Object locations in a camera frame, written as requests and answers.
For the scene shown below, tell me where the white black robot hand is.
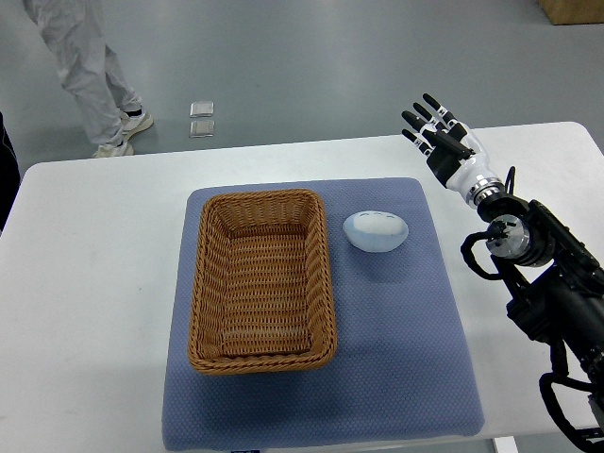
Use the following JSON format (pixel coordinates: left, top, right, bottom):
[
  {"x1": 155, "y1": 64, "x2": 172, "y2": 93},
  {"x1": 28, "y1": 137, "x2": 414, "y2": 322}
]
[{"x1": 401, "y1": 93, "x2": 504, "y2": 209}]

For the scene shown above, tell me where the brown wicker basket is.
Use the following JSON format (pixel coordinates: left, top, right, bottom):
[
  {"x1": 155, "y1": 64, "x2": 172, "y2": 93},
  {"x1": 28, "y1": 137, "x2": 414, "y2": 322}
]
[{"x1": 188, "y1": 189, "x2": 337, "y2": 376}]

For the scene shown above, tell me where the cardboard box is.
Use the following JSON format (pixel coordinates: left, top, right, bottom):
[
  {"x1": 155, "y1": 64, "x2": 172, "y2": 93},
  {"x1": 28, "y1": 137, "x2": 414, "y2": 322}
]
[{"x1": 537, "y1": 0, "x2": 604, "y2": 25}]

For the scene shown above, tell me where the blue quilted mat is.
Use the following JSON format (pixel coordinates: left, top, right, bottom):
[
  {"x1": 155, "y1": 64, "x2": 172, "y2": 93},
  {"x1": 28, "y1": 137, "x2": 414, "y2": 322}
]
[{"x1": 162, "y1": 177, "x2": 484, "y2": 451}]

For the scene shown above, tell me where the lower metal floor plate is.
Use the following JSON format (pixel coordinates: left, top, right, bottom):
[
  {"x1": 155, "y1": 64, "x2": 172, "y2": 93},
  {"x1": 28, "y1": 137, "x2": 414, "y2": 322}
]
[{"x1": 189, "y1": 119, "x2": 215, "y2": 138}]

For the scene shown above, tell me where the metal floor plate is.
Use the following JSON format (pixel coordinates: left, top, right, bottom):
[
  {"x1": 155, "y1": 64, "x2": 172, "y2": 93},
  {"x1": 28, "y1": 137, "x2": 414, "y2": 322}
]
[
  {"x1": 190, "y1": 101, "x2": 214, "y2": 118},
  {"x1": 189, "y1": 119, "x2": 215, "y2": 138}
]

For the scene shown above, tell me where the upper metal floor plate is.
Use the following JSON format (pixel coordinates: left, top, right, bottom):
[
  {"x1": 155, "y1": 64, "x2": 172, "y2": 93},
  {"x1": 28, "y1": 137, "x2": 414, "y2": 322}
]
[{"x1": 190, "y1": 101, "x2": 214, "y2": 118}]

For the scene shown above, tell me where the person in white coveralls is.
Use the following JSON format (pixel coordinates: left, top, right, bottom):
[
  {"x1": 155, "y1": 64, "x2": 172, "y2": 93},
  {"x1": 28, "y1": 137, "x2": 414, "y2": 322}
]
[{"x1": 23, "y1": 1, "x2": 154, "y2": 158}]

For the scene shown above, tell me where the dark object at left edge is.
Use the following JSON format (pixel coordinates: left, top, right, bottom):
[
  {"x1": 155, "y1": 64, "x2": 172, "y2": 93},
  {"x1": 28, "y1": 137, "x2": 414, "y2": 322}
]
[{"x1": 0, "y1": 115, "x2": 21, "y2": 230}]

